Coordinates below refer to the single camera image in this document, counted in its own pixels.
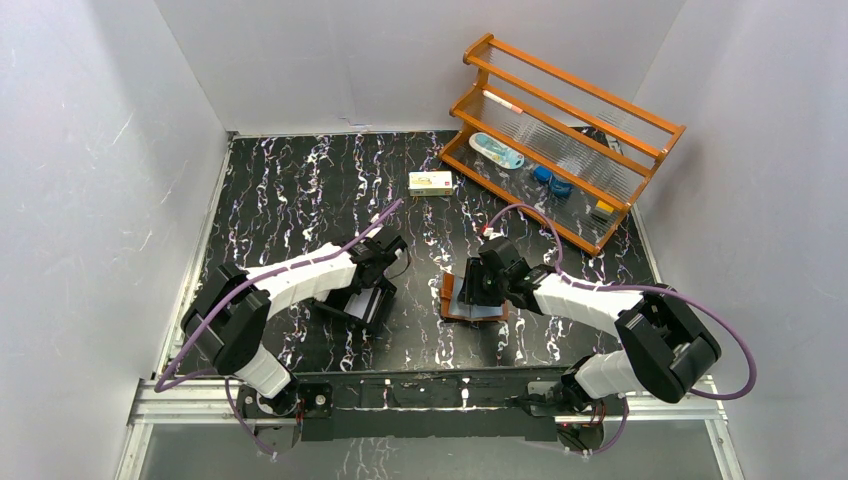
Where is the brown leather card holder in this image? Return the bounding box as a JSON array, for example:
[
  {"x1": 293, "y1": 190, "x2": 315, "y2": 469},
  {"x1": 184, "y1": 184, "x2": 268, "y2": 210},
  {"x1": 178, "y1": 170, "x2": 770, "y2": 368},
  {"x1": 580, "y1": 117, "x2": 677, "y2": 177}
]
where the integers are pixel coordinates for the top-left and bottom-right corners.
[{"x1": 439, "y1": 272, "x2": 509, "y2": 323}]

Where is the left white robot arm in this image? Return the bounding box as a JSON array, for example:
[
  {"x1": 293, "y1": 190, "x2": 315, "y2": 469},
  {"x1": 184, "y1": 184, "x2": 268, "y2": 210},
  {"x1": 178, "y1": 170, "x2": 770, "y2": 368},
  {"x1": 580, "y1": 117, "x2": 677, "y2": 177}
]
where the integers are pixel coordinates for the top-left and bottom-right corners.
[{"x1": 180, "y1": 227, "x2": 407, "y2": 416}]

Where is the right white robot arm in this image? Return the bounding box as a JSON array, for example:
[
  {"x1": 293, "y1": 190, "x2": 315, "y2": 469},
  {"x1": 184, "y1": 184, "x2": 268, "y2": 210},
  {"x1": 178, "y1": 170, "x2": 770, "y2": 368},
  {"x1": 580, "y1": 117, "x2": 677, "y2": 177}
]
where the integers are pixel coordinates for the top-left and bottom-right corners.
[{"x1": 458, "y1": 237, "x2": 722, "y2": 414}]

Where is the black card tray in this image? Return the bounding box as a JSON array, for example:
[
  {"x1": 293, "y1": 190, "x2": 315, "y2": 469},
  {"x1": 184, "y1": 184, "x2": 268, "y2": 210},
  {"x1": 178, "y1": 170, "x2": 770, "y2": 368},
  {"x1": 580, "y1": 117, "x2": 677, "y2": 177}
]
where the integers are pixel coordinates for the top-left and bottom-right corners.
[{"x1": 306, "y1": 278, "x2": 397, "y2": 334}]

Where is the small yellow white box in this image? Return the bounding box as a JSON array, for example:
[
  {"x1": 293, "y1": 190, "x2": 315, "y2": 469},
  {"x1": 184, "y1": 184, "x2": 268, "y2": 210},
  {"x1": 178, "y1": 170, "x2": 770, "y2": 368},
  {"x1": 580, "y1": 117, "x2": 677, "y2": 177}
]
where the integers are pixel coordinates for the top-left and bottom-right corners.
[{"x1": 408, "y1": 171, "x2": 454, "y2": 197}]

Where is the blue round cap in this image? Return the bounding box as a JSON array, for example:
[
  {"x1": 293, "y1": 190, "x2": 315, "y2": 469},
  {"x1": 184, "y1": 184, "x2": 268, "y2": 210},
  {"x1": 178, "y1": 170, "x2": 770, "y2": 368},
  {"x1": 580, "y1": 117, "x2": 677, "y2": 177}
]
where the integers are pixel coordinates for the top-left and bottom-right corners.
[
  {"x1": 533, "y1": 166, "x2": 553, "y2": 184},
  {"x1": 548, "y1": 178, "x2": 574, "y2": 198}
]

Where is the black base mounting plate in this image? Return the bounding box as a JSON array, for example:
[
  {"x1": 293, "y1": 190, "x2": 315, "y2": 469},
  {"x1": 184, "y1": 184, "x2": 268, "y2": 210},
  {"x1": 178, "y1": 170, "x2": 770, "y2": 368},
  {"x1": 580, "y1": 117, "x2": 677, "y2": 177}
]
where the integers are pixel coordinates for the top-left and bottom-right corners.
[{"x1": 297, "y1": 366, "x2": 594, "y2": 441}]

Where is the light blue packaged item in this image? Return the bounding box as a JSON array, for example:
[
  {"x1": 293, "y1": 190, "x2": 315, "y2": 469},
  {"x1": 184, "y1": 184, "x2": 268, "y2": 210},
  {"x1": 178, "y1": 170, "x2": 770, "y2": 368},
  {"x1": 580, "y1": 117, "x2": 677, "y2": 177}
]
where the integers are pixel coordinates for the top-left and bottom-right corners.
[{"x1": 468, "y1": 132, "x2": 525, "y2": 170}]

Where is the yellow black small block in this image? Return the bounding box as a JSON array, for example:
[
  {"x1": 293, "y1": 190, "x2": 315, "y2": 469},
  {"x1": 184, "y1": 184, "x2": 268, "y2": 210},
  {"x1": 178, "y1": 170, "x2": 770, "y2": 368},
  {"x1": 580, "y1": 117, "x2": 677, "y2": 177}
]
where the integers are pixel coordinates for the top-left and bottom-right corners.
[{"x1": 590, "y1": 200, "x2": 616, "y2": 221}]

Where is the orange wooden shelf rack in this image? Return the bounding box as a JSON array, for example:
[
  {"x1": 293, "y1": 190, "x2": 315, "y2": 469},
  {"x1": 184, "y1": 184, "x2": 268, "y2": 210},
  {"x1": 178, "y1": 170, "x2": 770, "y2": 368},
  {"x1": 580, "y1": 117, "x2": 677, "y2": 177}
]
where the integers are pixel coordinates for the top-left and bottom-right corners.
[{"x1": 441, "y1": 33, "x2": 686, "y2": 255}]

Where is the white pink marker pen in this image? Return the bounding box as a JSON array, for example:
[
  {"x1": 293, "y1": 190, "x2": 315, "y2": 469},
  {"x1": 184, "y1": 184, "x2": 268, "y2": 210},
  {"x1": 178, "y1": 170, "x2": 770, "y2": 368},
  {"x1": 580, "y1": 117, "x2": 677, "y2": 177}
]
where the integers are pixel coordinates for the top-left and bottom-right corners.
[{"x1": 482, "y1": 90, "x2": 523, "y2": 114}]

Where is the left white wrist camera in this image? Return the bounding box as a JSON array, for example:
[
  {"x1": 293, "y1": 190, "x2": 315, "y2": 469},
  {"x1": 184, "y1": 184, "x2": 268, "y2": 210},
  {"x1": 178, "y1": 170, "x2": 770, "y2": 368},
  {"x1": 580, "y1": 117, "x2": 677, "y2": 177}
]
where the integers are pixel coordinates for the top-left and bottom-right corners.
[{"x1": 366, "y1": 224, "x2": 399, "y2": 245}]

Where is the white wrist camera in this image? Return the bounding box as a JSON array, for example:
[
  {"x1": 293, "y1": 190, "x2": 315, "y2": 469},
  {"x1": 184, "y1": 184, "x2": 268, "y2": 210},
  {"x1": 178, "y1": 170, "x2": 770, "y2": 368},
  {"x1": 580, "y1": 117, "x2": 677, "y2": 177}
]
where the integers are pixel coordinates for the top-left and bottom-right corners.
[
  {"x1": 481, "y1": 225, "x2": 504, "y2": 242},
  {"x1": 366, "y1": 224, "x2": 399, "y2": 245}
]

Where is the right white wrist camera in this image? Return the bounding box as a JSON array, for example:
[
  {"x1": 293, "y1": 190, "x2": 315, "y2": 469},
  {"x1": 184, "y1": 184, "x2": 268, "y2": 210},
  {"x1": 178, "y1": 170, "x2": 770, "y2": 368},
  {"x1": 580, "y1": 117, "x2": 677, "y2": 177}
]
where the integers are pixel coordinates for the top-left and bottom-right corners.
[{"x1": 481, "y1": 225, "x2": 504, "y2": 242}]

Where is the aluminium frame rail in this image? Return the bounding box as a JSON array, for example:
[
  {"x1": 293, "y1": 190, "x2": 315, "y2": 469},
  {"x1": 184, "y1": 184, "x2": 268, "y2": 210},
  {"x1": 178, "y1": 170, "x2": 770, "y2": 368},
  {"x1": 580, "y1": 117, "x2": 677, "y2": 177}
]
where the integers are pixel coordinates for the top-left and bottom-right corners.
[{"x1": 115, "y1": 379, "x2": 744, "y2": 479}]

